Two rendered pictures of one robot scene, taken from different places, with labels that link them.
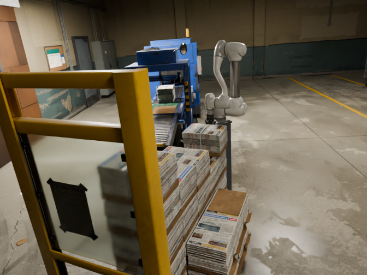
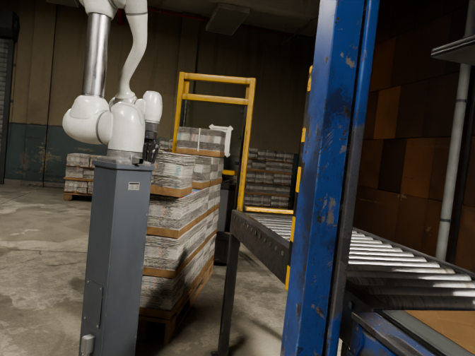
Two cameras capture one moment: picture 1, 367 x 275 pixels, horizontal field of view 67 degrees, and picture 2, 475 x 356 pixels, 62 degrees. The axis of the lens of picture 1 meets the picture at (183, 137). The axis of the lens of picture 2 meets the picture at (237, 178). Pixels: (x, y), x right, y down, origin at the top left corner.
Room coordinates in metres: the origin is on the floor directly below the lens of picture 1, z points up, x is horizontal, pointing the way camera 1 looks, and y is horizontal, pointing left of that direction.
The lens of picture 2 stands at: (4.88, -0.49, 1.08)
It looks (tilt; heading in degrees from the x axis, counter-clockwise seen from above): 3 degrees down; 162
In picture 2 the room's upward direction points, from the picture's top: 6 degrees clockwise
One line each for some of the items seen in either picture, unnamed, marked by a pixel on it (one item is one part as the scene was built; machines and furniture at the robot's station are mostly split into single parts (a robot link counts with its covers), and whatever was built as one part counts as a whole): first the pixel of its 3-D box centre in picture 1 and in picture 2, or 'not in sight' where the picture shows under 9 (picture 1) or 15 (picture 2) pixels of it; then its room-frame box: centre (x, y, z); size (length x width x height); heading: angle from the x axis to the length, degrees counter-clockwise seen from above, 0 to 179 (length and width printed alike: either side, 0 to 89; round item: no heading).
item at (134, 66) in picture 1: (159, 65); not in sight; (4.58, 0.30, 1.50); 0.94 x 0.68 x 0.10; 85
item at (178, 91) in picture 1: (170, 96); not in sight; (5.71, 0.21, 0.75); 1.53 x 0.64 x 0.10; 175
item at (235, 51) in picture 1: (236, 81); (92, 61); (2.87, -0.59, 1.46); 0.22 x 0.16 x 0.77; 56
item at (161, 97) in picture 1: (166, 93); not in sight; (5.15, 0.25, 0.93); 0.38 x 0.30 x 0.26; 175
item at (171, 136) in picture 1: (173, 130); (275, 253); (3.55, 0.13, 0.74); 1.34 x 0.05 x 0.12; 175
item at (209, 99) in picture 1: (211, 101); (150, 106); (2.74, -0.30, 1.30); 0.13 x 0.11 x 0.16; 56
